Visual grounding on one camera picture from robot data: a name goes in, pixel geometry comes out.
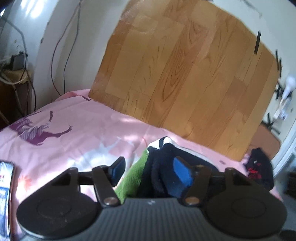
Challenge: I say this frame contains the green knitted garment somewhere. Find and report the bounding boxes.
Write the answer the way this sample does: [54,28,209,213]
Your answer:
[115,149,149,203]

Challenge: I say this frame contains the navy garment with white stripe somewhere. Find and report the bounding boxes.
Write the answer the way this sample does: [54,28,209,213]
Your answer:
[136,137,219,199]

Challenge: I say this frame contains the black and red clothes pile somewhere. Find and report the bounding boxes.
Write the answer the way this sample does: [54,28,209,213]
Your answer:
[244,148,274,191]

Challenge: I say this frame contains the pink patterned bed sheet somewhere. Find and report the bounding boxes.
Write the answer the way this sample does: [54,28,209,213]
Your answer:
[0,89,283,241]

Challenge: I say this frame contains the smartphone on bed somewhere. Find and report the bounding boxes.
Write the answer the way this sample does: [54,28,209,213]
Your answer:
[0,160,15,241]

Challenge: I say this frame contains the wooden headboard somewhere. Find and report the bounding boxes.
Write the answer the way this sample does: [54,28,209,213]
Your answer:
[89,1,282,161]

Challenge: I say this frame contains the black wall cable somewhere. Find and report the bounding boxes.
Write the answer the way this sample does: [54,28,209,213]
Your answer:
[50,0,83,98]

